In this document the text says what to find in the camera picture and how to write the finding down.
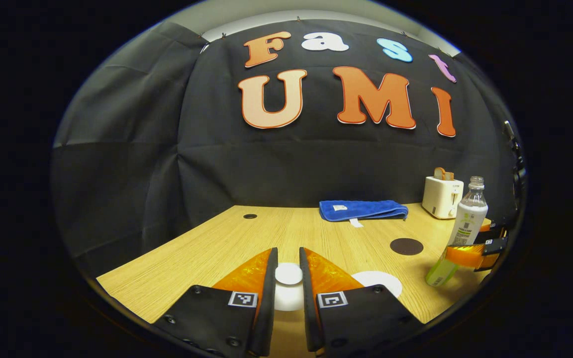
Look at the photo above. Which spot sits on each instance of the clear water bottle green label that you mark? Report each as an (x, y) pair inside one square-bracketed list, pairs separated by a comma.
[(468, 219)]

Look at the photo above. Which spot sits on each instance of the white toaster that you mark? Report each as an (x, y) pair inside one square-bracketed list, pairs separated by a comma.
[(440, 199)]

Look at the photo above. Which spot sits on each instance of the dark brown round coaster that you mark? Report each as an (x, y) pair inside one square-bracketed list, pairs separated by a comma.
[(406, 246)]

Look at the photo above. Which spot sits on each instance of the white teacup lid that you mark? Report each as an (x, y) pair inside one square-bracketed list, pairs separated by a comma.
[(289, 296)]

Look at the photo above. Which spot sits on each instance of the black backdrop cloth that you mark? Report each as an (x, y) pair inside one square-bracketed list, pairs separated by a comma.
[(217, 164)]

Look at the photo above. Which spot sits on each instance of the blue towel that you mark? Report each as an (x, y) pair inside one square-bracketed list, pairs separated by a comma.
[(363, 210)]

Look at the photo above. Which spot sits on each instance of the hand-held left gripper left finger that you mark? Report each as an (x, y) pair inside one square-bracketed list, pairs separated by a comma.
[(269, 308)]

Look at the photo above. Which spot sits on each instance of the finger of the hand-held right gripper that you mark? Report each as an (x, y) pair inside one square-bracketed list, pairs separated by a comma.
[(493, 232), (470, 256)]

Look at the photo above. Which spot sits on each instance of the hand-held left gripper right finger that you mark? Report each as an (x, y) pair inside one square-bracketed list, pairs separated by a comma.
[(309, 308)]

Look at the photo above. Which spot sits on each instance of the white teacup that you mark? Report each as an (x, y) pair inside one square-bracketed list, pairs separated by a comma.
[(378, 279)]

